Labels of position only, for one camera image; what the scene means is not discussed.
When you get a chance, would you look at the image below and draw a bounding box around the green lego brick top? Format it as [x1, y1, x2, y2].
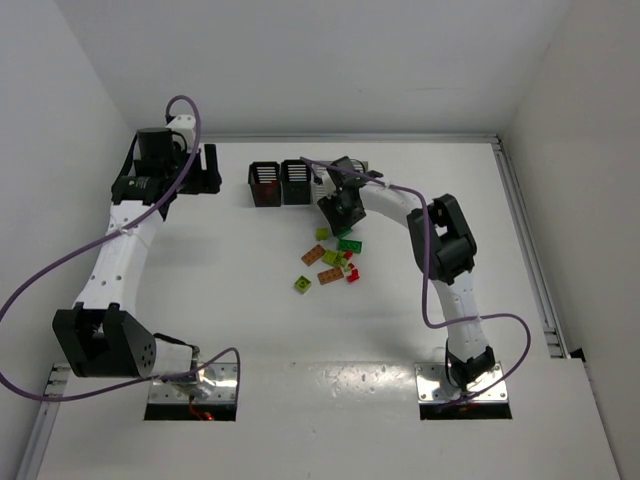
[336, 228, 352, 239]

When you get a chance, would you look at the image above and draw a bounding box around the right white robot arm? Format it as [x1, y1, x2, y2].
[307, 157, 495, 390]

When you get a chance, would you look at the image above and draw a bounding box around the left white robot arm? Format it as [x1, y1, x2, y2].
[52, 116, 221, 378]

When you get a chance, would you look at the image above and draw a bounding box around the lime small lego brick top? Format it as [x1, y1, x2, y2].
[315, 228, 330, 241]

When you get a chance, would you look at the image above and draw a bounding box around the white slotted container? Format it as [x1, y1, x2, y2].
[311, 161, 335, 203]
[350, 159, 367, 173]

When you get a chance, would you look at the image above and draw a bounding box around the green 2x3 lego brick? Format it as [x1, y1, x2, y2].
[337, 239, 363, 254]

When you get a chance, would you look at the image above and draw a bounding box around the black slotted container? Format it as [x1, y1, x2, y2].
[281, 159, 312, 206]
[248, 161, 282, 207]

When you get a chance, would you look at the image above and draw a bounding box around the brown lego brick upper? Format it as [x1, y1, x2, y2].
[301, 244, 326, 266]

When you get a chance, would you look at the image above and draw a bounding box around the brown lego brick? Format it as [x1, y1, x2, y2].
[301, 244, 326, 266]
[317, 267, 344, 285]

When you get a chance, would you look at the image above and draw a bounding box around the red small lego brick right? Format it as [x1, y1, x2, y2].
[346, 269, 360, 283]

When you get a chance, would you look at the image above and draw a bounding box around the brown lego brick lower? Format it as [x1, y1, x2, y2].
[317, 267, 344, 285]

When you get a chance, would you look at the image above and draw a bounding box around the lime lego brick bottom left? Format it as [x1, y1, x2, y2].
[294, 276, 312, 294]

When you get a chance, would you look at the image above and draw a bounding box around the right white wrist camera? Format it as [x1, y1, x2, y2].
[313, 169, 344, 200]

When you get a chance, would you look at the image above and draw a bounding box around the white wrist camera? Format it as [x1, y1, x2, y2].
[313, 169, 344, 200]
[166, 114, 196, 148]

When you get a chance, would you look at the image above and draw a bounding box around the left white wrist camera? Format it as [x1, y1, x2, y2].
[166, 114, 196, 148]

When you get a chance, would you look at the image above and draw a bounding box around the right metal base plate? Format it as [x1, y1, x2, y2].
[415, 362, 509, 405]

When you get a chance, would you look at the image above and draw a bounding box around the metal base plate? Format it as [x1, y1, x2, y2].
[147, 362, 239, 405]
[415, 362, 509, 405]

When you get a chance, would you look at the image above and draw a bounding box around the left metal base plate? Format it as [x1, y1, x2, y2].
[147, 362, 239, 405]

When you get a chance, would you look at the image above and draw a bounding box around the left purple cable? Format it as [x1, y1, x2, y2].
[0, 95, 242, 404]

